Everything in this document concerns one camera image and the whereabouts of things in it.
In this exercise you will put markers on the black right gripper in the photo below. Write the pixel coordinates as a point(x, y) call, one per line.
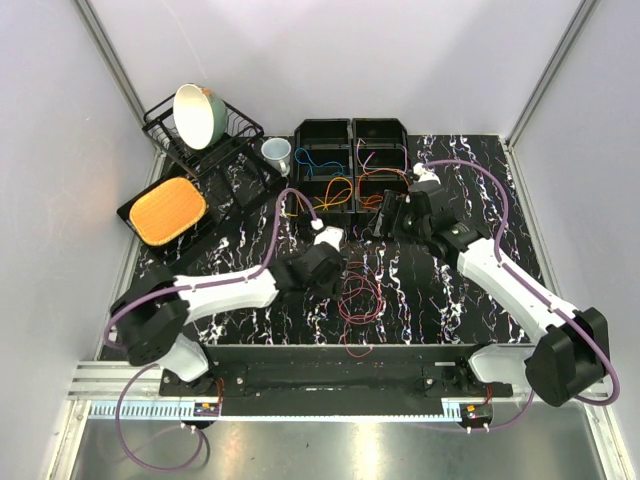
point(395, 205)

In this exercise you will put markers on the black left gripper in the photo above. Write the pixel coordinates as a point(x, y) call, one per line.
point(332, 289)

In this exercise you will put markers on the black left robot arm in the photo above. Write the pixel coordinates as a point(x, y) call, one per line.
point(149, 318)

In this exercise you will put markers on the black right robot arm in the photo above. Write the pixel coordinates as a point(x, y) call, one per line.
point(569, 350)

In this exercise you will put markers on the white measuring cup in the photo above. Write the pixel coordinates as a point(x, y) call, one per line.
point(277, 153)

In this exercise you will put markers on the white and green bowl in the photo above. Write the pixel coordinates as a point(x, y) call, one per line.
point(200, 116)

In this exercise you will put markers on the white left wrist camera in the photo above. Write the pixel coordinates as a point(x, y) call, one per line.
point(330, 235)

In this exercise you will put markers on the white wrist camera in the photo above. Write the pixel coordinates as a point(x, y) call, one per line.
point(421, 173)
point(330, 235)

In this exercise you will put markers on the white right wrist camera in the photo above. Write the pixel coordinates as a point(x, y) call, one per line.
point(421, 173)

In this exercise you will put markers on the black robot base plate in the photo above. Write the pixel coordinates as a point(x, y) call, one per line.
point(394, 382)

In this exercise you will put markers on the black wire dish rack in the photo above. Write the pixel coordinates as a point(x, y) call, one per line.
point(230, 166)

